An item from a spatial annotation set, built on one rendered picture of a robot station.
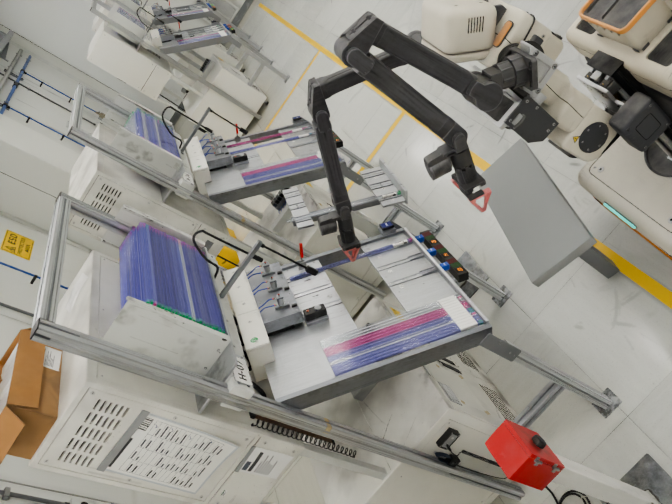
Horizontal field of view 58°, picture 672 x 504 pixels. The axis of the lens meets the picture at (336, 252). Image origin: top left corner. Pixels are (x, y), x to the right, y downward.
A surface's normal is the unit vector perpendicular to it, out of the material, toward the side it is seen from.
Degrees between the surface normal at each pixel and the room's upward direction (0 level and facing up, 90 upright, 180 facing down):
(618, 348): 0
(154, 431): 88
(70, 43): 90
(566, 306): 0
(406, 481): 90
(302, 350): 42
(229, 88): 90
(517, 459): 0
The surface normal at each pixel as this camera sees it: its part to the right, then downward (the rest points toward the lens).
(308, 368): -0.16, -0.82
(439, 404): -0.75, -0.41
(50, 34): 0.31, 0.48
